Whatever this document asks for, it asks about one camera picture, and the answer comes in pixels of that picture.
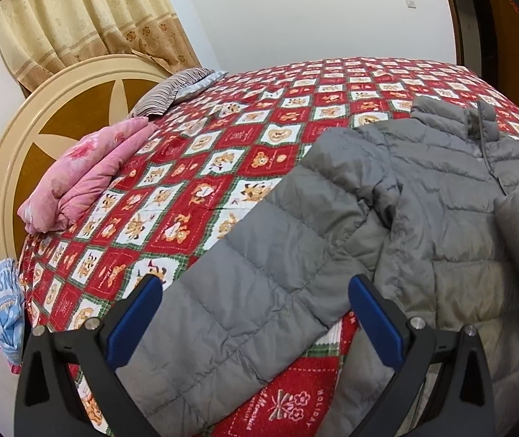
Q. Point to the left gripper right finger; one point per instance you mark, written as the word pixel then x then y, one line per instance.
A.
pixel 461 402

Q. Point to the red patchwork bedspread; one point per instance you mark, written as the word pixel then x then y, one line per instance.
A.
pixel 210 161

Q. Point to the cream round headboard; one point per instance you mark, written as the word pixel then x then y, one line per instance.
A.
pixel 80 99

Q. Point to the red door decoration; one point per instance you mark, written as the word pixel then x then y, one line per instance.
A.
pixel 514 6

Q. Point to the grey puffer jacket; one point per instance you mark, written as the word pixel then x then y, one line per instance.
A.
pixel 426 207

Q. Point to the white wall switch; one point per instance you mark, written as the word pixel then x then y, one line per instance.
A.
pixel 410 3

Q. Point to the striped pillow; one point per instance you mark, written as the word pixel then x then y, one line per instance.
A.
pixel 157 101

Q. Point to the blue white cloth pile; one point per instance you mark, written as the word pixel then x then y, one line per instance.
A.
pixel 12 315

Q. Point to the beige patterned curtain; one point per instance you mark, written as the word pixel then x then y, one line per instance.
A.
pixel 39 38

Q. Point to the pink folded quilt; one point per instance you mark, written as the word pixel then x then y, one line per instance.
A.
pixel 76 180

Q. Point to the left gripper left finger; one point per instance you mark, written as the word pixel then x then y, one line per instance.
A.
pixel 47 402

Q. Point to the light blue pillow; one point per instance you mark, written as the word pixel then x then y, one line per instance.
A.
pixel 194 90

